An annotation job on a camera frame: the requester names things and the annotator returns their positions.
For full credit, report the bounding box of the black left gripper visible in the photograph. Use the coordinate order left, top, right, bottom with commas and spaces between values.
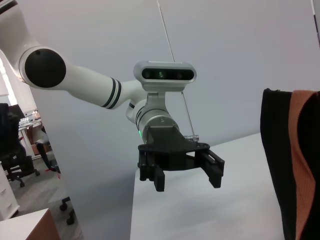
138, 125, 225, 193

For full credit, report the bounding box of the white desk with wood edge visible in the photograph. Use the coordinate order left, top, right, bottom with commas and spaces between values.
0, 207, 62, 240

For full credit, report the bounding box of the grey left wrist cable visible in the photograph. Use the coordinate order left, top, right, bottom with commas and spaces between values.
181, 90, 201, 143

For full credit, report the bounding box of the black bag with orange straps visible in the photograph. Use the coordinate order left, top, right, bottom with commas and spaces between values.
259, 87, 320, 240

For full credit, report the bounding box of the white drawer cabinet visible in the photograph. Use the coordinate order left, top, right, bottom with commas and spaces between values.
0, 161, 21, 221

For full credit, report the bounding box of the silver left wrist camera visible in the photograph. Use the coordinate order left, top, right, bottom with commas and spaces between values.
132, 60, 198, 94

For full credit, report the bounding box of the black office chair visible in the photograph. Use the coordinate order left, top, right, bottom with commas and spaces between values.
0, 102, 41, 188

